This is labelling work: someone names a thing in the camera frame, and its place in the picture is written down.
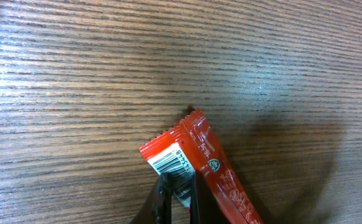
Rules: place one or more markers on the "red stick sachet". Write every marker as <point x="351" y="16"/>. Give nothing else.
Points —
<point x="191" y="147"/>

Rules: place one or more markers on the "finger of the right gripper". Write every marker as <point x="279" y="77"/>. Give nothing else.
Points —
<point x="204" y="208"/>
<point x="157" y="207"/>

